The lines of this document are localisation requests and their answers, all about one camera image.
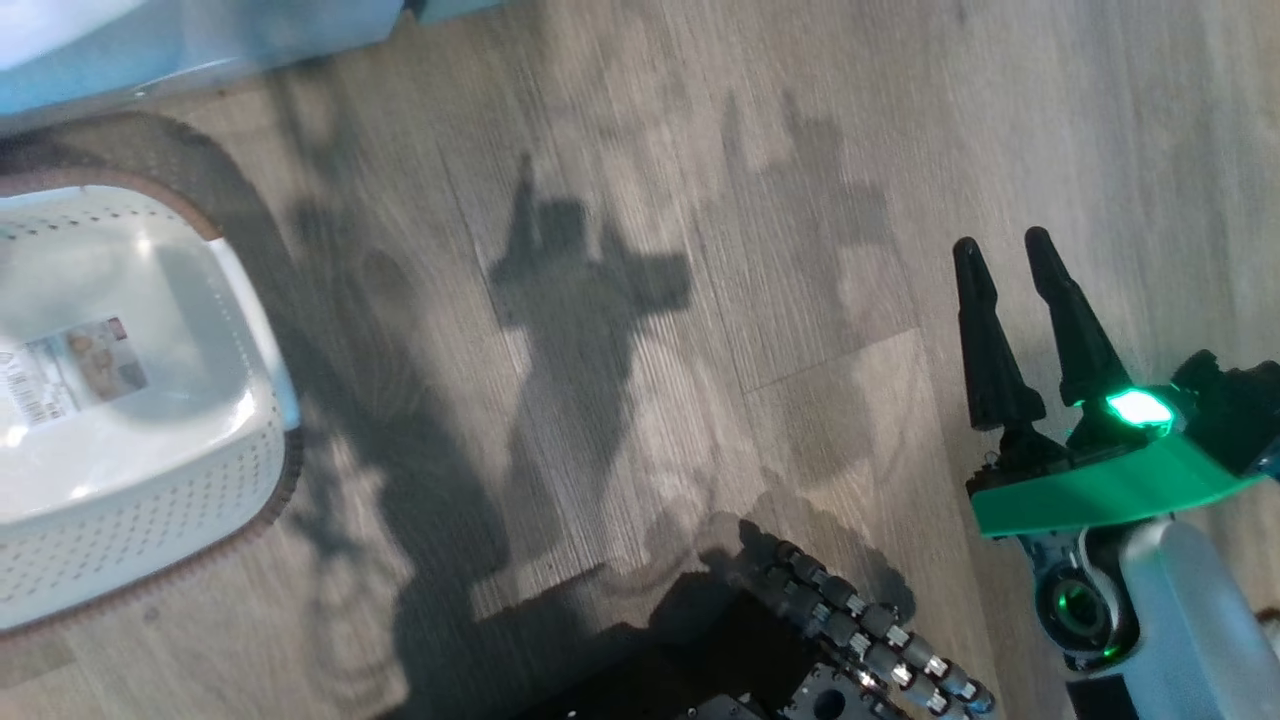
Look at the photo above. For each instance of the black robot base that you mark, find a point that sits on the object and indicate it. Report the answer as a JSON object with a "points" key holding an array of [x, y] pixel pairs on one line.
{"points": [[760, 660]]}

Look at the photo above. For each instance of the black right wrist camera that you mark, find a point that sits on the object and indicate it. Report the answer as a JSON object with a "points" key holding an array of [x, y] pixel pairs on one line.
{"points": [[1230, 410]]}

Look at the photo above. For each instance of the cream perforated laundry basket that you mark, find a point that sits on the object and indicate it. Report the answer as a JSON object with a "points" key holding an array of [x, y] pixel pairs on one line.
{"points": [[150, 450]]}

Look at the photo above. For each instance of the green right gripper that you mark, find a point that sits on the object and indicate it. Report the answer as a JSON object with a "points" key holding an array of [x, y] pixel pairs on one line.
{"points": [[1100, 490]]}

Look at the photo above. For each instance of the printed basket label sticker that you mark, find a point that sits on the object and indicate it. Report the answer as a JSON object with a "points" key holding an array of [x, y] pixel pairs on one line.
{"points": [[80, 370]]}

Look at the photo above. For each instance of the pale green cabinet panel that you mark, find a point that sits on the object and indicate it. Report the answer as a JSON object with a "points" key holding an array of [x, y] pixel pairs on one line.
{"points": [[460, 8]]}

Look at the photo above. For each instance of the white front-load washing machine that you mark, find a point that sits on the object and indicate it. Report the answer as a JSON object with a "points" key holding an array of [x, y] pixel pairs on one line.
{"points": [[150, 60]]}

